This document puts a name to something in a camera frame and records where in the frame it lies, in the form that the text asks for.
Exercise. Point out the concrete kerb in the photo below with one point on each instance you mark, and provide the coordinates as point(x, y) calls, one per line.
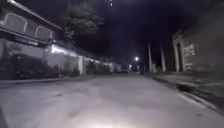
point(196, 100)

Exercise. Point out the bushes along wall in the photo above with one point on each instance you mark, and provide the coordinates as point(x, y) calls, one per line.
point(30, 68)

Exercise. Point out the raised pavement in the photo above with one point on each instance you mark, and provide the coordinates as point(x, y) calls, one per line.
point(200, 83)

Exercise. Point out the grey concrete road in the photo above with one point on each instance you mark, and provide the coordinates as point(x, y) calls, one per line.
point(100, 103)

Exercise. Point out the long pale boundary wall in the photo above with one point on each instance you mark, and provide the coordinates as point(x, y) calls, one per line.
point(56, 56)

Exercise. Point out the large dark tree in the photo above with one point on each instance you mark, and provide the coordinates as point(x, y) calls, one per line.
point(81, 21)

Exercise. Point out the building with arched windows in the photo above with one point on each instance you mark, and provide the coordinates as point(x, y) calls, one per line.
point(23, 28)

